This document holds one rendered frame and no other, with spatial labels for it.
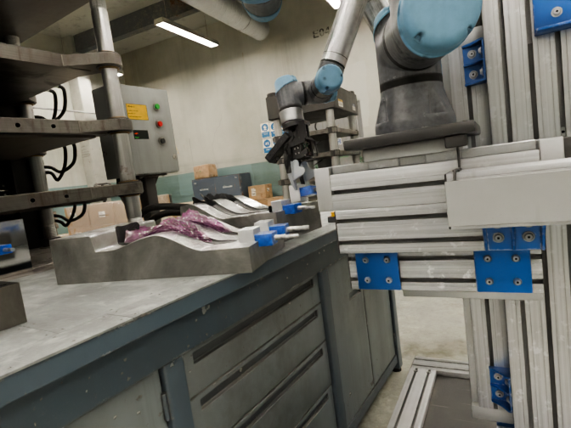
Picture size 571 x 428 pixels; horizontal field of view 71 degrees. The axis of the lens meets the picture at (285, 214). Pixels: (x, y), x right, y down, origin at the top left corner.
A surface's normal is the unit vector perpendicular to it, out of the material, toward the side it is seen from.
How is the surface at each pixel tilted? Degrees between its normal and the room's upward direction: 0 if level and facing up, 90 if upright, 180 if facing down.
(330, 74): 90
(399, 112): 72
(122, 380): 90
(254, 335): 90
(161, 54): 90
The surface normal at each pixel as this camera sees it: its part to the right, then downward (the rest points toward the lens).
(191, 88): -0.41, 0.15
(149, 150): 0.84, -0.06
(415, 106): -0.32, -0.17
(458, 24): -0.03, 0.22
